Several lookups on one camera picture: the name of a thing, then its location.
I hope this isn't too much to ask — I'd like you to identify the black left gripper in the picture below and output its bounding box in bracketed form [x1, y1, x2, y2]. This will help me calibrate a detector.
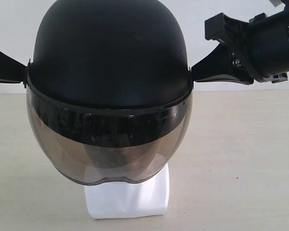
[0, 51, 27, 84]

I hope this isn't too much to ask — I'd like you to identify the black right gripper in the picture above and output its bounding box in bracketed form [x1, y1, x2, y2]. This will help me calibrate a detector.
[191, 13, 288, 85]

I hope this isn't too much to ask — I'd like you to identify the black helmet with visor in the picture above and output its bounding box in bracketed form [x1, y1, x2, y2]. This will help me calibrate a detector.
[27, 0, 193, 186]

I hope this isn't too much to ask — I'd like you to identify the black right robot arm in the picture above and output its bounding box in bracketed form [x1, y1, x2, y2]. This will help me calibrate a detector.
[191, 0, 289, 85]

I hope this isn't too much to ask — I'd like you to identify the white mannequin head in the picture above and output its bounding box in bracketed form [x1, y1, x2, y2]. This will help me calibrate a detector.
[84, 165, 170, 219]

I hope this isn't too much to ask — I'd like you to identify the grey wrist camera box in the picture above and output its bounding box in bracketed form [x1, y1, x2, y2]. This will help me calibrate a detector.
[269, 0, 284, 7]

